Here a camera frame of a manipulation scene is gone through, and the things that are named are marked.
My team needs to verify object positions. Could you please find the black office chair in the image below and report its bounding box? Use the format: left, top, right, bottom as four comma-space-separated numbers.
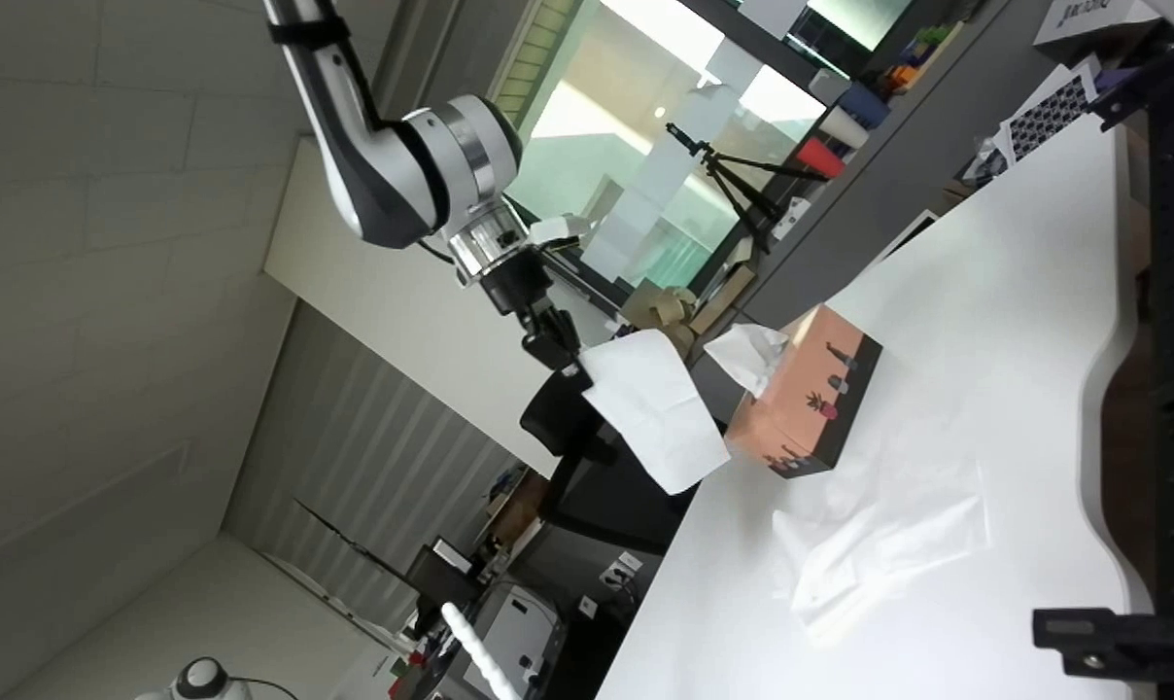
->
517, 364, 696, 561

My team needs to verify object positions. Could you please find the white tube lamp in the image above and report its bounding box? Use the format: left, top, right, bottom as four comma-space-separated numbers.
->
436, 600, 525, 700

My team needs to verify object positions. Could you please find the orange printed tissue box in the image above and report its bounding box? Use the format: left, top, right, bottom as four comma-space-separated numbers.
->
722, 301, 888, 480

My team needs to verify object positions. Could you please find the clear plastic bag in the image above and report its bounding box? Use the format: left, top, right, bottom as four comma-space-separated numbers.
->
779, 480, 997, 629

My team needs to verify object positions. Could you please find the black camera tripod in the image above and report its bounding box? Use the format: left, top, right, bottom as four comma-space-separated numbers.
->
660, 115, 827, 244

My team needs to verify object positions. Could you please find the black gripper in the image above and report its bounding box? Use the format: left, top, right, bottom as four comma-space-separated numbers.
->
480, 244, 596, 380

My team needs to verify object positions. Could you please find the white tissue in box opening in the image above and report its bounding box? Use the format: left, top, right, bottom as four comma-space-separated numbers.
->
704, 318, 795, 399

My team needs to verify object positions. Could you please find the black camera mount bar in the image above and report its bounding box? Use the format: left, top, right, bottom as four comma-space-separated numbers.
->
1029, 607, 1174, 688

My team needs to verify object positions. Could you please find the white pulled tissue sheet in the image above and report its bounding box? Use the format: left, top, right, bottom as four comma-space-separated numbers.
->
581, 325, 735, 498

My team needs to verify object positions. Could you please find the white round-top device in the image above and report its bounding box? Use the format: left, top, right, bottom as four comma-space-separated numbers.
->
166, 654, 249, 700

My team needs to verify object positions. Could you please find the white perforated panel object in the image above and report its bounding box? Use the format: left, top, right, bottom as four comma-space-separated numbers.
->
1001, 59, 1107, 167

